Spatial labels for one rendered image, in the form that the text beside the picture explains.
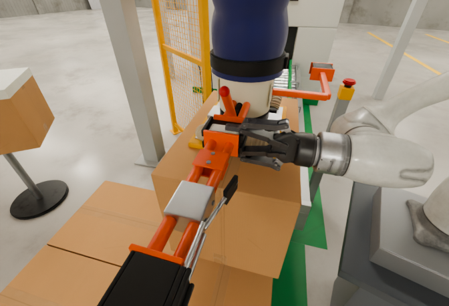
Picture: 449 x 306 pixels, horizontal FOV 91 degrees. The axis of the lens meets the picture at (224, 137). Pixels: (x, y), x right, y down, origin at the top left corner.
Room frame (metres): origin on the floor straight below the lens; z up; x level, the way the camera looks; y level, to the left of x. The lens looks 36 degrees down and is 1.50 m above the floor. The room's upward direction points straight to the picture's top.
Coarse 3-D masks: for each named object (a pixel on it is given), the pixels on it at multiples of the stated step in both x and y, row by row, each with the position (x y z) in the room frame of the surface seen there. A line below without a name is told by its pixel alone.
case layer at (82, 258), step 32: (96, 192) 0.81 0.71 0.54; (128, 192) 0.81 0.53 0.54; (64, 224) 0.61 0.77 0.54; (96, 224) 0.61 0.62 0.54; (128, 224) 0.61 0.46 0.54; (64, 256) 0.47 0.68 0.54; (96, 256) 0.47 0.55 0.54; (32, 288) 0.35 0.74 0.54; (64, 288) 0.35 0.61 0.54; (96, 288) 0.35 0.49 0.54; (224, 288) 0.35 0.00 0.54; (256, 288) 0.35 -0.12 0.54
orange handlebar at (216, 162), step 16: (320, 80) 0.80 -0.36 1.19; (288, 96) 0.67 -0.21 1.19; (304, 96) 0.66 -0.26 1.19; (320, 96) 0.65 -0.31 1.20; (224, 112) 0.53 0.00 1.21; (240, 112) 0.53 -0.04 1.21; (208, 144) 0.38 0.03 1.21; (224, 144) 0.39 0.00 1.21; (208, 160) 0.32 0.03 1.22; (224, 160) 0.32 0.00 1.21; (192, 176) 0.28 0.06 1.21; (208, 176) 0.31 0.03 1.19; (160, 224) 0.19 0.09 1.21; (192, 224) 0.19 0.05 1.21; (160, 240) 0.16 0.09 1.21; (192, 240) 0.17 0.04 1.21; (176, 256) 0.14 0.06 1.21
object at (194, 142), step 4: (216, 104) 0.81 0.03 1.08; (204, 120) 0.69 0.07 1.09; (192, 136) 0.59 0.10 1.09; (192, 140) 0.56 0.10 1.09; (196, 140) 0.56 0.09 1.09; (200, 140) 0.56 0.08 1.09; (188, 144) 0.55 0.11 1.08; (192, 144) 0.55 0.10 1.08; (196, 144) 0.54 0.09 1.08; (200, 144) 0.54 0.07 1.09; (200, 148) 0.54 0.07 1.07
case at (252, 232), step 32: (192, 128) 0.66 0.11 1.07; (192, 160) 0.49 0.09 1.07; (160, 192) 0.42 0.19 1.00; (256, 192) 0.37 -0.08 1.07; (288, 192) 0.37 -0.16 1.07; (224, 224) 0.38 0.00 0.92; (256, 224) 0.35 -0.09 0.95; (288, 224) 0.33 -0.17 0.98; (224, 256) 0.37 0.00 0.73; (256, 256) 0.35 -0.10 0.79
